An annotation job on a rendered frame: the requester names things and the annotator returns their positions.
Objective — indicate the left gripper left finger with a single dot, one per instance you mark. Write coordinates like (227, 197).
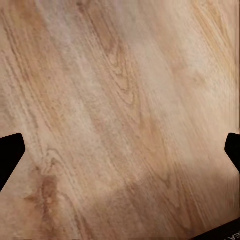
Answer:
(12, 149)

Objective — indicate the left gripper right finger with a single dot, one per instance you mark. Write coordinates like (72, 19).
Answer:
(232, 148)

